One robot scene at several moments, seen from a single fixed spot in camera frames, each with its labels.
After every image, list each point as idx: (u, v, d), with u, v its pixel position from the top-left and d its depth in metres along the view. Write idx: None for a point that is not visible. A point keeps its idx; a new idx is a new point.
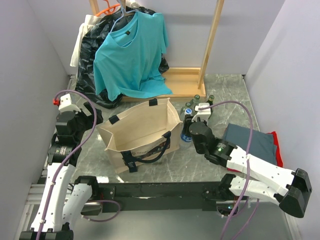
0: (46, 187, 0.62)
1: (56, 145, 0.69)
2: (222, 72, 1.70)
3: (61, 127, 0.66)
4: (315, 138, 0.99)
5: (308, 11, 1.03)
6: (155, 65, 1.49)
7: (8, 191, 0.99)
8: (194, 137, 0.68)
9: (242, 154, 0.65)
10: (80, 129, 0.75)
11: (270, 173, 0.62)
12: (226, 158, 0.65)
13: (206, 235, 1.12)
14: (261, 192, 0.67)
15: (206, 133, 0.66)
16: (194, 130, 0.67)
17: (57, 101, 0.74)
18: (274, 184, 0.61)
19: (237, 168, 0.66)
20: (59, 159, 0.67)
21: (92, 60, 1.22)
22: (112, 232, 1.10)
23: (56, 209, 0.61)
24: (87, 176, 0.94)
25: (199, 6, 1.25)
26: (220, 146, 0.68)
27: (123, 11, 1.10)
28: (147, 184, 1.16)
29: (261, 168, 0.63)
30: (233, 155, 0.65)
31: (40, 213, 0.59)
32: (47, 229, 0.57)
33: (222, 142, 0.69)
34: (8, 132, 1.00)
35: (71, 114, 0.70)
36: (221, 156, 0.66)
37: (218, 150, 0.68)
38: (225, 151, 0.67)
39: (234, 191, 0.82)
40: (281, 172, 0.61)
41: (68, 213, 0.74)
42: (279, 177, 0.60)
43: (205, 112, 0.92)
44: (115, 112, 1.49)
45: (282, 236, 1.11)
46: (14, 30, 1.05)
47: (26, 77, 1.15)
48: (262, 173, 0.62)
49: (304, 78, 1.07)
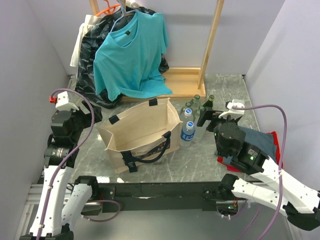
0: (44, 191, 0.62)
1: (53, 147, 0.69)
2: (222, 73, 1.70)
3: (57, 128, 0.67)
4: (316, 138, 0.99)
5: (308, 11, 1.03)
6: (155, 65, 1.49)
7: (7, 191, 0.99)
8: (224, 141, 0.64)
9: (274, 167, 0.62)
10: (77, 128, 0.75)
11: (299, 193, 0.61)
12: (259, 170, 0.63)
13: (206, 235, 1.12)
14: (269, 201, 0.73)
15: (240, 138, 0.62)
16: (226, 133, 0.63)
17: (54, 99, 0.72)
18: (299, 203, 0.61)
19: (265, 179, 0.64)
20: (56, 161, 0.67)
21: (92, 60, 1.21)
22: (112, 232, 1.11)
23: (54, 212, 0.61)
24: (88, 176, 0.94)
25: (198, 6, 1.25)
26: (252, 155, 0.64)
27: (123, 12, 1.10)
28: (147, 184, 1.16)
29: (291, 185, 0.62)
30: (266, 167, 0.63)
31: (38, 217, 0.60)
32: (46, 233, 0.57)
33: (254, 149, 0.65)
34: (8, 132, 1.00)
35: (68, 115, 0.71)
36: (252, 166, 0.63)
37: (250, 159, 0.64)
38: (256, 160, 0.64)
39: (237, 193, 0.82)
40: (309, 192, 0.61)
41: (68, 214, 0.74)
42: (308, 198, 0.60)
43: (239, 112, 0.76)
44: (115, 112, 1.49)
45: (282, 236, 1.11)
46: (14, 30, 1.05)
47: (25, 77, 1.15)
48: (291, 191, 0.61)
49: (305, 78, 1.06)
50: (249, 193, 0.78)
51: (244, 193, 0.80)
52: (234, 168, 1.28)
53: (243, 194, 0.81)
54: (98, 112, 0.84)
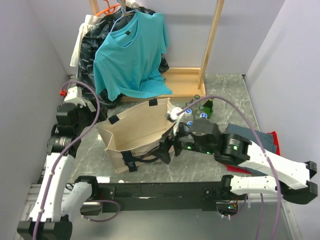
0: (45, 176, 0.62)
1: (56, 136, 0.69)
2: (222, 72, 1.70)
3: (61, 117, 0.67)
4: (316, 137, 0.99)
5: (308, 11, 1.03)
6: (155, 65, 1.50)
7: (7, 191, 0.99)
8: (199, 139, 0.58)
9: (259, 151, 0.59)
10: (81, 121, 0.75)
11: (289, 170, 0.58)
12: (245, 158, 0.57)
13: (206, 235, 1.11)
14: (263, 187, 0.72)
15: (212, 131, 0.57)
16: (196, 130, 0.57)
17: (64, 92, 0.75)
18: (292, 180, 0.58)
19: (254, 166, 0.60)
20: (58, 149, 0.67)
21: (92, 60, 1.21)
22: (112, 231, 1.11)
23: (55, 198, 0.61)
24: (88, 176, 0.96)
25: (199, 6, 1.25)
26: (234, 144, 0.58)
27: (123, 12, 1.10)
28: (147, 184, 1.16)
29: (280, 164, 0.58)
30: (251, 153, 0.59)
31: (39, 203, 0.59)
32: (46, 218, 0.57)
33: (236, 138, 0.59)
34: (8, 132, 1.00)
35: (72, 106, 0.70)
36: (237, 155, 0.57)
37: (232, 149, 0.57)
38: (240, 148, 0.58)
39: (238, 191, 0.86)
40: (298, 167, 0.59)
41: (67, 206, 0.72)
42: (298, 173, 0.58)
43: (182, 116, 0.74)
44: (115, 112, 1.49)
45: (282, 236, 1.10)
46: (14, 30, 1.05)
47: (25, 77, 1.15)
48: (283, 170, 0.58)
49: (305, 78, 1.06)
50: (245, 186, 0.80)
51: (241, 189, 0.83)
52: (234, 169, 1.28)
53: (241, 190, 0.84)
54: (103, 112, 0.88)
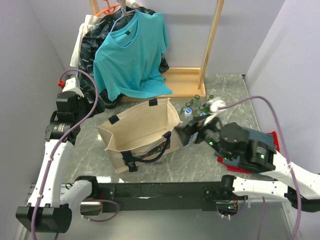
0: (44, 163, 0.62)
1: (55, 123, 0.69)
2: (222, 73, 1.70)
3: (61, 103, 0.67)
4: (315, 138, 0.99)
5: (308, 11, 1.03)
6: (155, 65, 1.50)
7: (7, 191, 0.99)
8: (229, 146, 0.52)
9: (283, 162, 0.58)
10: (80, 111, 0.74)
11: (308, 181, 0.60)
12: (272, 168, 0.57)
13: (206, 235, 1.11)
14: (270, 192, 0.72)
15: (245, 138, 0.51)
16: (229, 137, 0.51)
17: (62, 83, 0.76)
18: (309, 191, 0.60)
19: (275, 175, 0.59)
20: (57, 135, 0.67)
21: (92, 60, 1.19)
22: (112, 231, 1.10)
23: (54, 184, 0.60)
24: (88, 176, 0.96)
25: (198, 6, 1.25)
26: (261, 152, 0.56)
27: (123, 12, 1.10)
28: (147, 184, 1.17)
29: (300, 175, 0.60)
30: (276, 162, 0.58)
31: (37, 189, 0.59)
32: (45, 204, 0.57)
33: (262, 146, 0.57)
34: (8, 132, 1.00)
35: (72, 94, 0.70)
36: (265, 165, 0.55)
37: (260, 158, 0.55)
38: (266, 157, 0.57)
39: (238, 192, 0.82)
40: (316, 178, 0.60)
41: (68, 197, 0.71)
42: (316, 184, 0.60)
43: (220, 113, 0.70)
44: (115, 112, 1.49)
45: (282, 236, 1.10)
46: (14, 30, 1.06)
47: (25, 77, 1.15)
48: (303, 181, 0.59)
49: (305, 78, 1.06)
50: (250, 190, 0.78)
51: (245, 191, 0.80)
52: (234, 168, 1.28)
53: (244, 193, 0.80)
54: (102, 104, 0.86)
